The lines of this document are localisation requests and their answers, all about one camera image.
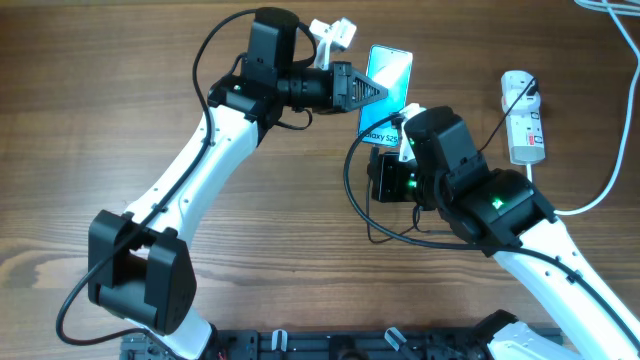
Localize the black camera cable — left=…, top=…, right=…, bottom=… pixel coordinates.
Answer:
left=54, top=8, right=259, bottom=347
left=342, top=112, right=640, bottom=351

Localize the teal screen smartphone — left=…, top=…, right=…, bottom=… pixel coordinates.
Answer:
left=357, top=44, right=413, bottom=135

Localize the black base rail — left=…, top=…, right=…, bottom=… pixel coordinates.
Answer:
left=119, top=327, right=566, bottom=360

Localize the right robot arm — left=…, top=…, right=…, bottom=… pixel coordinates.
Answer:
left=367, top=104, right=639, bottom=359

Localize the white power strip cord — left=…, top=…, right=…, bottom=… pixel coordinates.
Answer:
left=524, top=0, right=640, bottom=217

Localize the white power strip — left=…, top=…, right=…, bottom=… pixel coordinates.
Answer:
left=501, top=70, right=545, bottom=165

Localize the black charger cable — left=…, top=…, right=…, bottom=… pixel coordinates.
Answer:
left=364, top=75, right=540, bottom=245

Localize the white cables top corner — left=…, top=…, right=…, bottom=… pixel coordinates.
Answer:
left=573, top=0, right=640, bottom=18

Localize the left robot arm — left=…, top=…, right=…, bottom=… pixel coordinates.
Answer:
left=88, top=7, right=387, bottom=359

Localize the black right camera cable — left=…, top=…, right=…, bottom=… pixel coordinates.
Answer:
left=342, top=112, right=640, bottom=351

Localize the black left camera cable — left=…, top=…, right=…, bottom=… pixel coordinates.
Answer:
left=54, top=8, right=259, bottom=347

